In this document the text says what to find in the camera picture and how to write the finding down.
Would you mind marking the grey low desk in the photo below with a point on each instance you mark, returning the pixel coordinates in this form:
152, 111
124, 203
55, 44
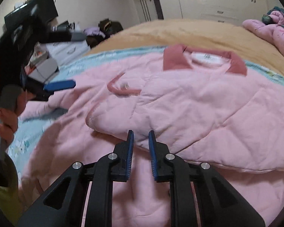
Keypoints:
43, 72

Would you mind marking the blue Hello Kitty sheet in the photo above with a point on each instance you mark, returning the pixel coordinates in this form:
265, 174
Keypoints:
31, 130

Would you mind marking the purple clothing pile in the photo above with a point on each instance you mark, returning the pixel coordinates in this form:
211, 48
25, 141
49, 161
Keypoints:
94, 31

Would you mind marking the door with hanging bags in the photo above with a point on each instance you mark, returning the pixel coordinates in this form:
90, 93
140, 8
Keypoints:
148, 10

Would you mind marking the black wall television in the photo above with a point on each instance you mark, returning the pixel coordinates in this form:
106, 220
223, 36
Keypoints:
44, 9

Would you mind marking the person left hand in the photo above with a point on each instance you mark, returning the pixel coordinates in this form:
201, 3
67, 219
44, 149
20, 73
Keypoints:
9, 118

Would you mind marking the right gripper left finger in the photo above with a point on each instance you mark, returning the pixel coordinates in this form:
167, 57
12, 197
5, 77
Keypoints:
82, 195

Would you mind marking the white drawer cabinet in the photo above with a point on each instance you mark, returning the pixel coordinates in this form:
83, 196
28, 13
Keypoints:
65, 53

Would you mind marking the pink crumpled comforter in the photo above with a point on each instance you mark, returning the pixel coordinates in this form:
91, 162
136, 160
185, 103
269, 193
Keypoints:
270, 28

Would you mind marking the black backpack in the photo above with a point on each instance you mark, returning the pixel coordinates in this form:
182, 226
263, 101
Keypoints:
110, 28

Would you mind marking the tan bed blanket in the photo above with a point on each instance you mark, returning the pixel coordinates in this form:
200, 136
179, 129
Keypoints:
197, 33

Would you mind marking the pink quilted jacket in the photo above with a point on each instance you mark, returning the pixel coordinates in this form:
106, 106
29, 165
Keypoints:
228, 115

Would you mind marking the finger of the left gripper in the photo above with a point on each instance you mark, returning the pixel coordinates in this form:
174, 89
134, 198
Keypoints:
60, 85
62, 36

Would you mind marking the white wardrobe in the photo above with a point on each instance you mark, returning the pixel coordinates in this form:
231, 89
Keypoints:
223, 11

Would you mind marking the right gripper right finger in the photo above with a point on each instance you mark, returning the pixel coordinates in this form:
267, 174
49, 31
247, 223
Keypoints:
200, 195

